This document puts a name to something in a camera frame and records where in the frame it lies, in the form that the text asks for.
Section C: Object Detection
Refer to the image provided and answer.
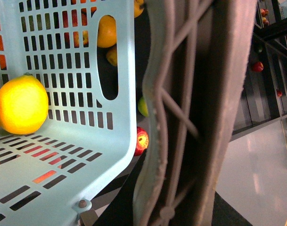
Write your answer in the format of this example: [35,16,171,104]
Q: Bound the grey basket handle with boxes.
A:
[132,0,257,226]

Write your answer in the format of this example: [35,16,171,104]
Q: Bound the yellow lemon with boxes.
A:
[0,74,49,135]

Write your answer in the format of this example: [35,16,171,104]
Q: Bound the golden pear apple back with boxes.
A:
[134,0,144,18]

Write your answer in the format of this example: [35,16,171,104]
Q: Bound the brown kiwi far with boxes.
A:
[106,45,118,66]

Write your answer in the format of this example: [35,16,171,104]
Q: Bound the yellow orange persimmon fruit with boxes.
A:
[97,15,117,48]

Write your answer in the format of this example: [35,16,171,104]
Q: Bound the red apple front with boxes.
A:
[134,127,149,156]

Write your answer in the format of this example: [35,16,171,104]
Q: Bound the light teal plastic basket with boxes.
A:
[0,0,136,226]

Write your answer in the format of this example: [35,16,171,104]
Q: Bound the green apple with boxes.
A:
[138,97,148,117]

